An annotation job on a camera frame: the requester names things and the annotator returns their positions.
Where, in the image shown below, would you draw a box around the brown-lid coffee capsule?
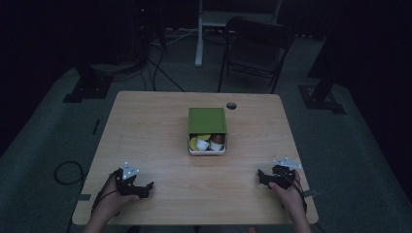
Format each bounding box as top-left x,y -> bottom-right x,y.
209,133 -> 226,152

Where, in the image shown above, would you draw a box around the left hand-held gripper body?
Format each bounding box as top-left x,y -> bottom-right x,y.
114,161 -> 144,199

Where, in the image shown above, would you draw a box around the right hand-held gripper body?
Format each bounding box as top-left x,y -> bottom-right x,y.
269,157 -> 303,191

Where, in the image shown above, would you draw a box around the person's right hand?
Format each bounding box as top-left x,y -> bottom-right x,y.
268,169 -> 308,216

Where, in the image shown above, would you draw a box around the black floor cables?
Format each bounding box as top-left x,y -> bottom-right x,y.
141,42 -> 187,93

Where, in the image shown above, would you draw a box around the white floor cable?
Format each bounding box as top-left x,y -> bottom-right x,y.
151,28 -> 199,47

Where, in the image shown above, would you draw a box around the person's left hand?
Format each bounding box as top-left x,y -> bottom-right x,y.
95,176 -> 141,221

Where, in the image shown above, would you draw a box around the black stand base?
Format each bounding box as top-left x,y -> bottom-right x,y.
62,63 -> 115,105
297,28 -> 347,116

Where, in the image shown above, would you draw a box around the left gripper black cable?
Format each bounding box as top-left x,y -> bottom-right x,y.
90,173 -> 119,216

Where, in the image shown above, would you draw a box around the black cable loop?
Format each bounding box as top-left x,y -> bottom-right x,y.
52,160 -> 87,186

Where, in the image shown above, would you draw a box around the black folding chair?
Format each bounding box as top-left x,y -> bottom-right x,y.
217,16 -> 296,95

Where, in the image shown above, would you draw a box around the green storage box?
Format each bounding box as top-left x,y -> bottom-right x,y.
187,107 -> 228,136

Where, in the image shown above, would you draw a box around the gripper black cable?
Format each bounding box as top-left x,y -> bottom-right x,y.
90,173 -> 119,216
285,171 -> 309,215

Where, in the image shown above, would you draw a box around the white desk frame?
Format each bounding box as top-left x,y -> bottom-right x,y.
194,0 -> 284,68

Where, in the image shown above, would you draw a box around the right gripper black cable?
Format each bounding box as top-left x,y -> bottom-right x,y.
285,171 -> 309,215

